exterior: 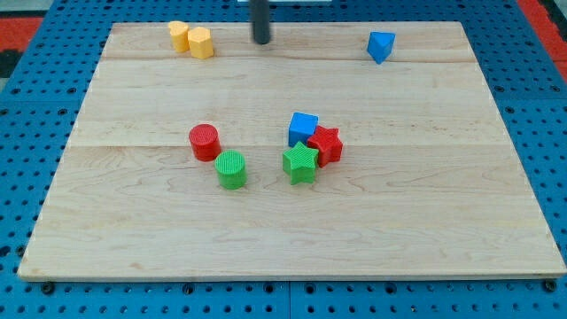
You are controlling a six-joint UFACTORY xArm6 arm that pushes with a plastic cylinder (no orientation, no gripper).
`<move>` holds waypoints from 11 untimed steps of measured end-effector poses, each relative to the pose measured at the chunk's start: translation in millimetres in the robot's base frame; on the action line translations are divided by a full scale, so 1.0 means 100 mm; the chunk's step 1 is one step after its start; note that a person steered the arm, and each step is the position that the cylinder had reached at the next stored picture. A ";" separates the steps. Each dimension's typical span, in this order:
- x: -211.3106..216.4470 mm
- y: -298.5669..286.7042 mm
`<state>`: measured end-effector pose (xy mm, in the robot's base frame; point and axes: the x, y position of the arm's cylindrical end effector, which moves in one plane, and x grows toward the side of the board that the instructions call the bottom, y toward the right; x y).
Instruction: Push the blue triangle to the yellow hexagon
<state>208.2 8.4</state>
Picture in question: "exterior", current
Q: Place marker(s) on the red star block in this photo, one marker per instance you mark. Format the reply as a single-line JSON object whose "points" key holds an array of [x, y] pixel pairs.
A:
{"points": [[328, 144]]}

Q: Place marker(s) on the yellow heart block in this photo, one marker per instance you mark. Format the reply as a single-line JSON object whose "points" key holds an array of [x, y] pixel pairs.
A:
{"points": [[178, 31]]}

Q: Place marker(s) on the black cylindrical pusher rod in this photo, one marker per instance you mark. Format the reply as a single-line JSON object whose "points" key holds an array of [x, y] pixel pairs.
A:
{"points": [[259, 17]]}

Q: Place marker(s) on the wooden board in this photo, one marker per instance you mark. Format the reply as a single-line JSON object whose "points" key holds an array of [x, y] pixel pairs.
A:
{"points": [[429, 185]]}

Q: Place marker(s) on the green star block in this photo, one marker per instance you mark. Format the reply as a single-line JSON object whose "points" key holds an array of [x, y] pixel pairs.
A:
{"points": [[300, 163]]}

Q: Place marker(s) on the blue triangle block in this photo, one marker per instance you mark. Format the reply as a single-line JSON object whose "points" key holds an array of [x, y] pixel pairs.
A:
{"points": [[380, 45]]}

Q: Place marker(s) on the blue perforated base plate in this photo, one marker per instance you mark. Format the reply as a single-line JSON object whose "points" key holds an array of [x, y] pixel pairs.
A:
{"points": [[40, 101]]}

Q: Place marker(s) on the yellow hexagon block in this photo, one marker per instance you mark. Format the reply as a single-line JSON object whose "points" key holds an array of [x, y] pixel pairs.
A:
{"points": [[201, 43]]}

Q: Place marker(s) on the blue cube block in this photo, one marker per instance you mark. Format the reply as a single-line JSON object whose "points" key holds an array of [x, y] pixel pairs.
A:
{"points": [[301, 127]]}

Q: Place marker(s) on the green cylinder block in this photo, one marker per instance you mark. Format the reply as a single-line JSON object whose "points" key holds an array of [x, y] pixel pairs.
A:
{"points": [[231, 170]]}

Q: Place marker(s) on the red cylinder block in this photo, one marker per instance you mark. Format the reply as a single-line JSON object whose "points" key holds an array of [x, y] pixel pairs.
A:
{"points": [[205, 142]]}

